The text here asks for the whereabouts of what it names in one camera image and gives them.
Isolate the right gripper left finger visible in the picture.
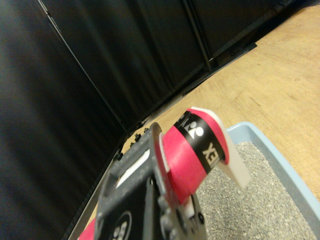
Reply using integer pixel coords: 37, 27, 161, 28
94, 122, 161, 227

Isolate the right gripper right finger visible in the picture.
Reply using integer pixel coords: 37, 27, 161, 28
152, 124, 185, 240

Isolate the blue litter tray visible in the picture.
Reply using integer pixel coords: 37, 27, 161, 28
193, 121, 320, 240

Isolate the black curtain stand pole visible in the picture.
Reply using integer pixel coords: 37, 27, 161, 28
181, 0, 217, 74
37, 0, 132, 138

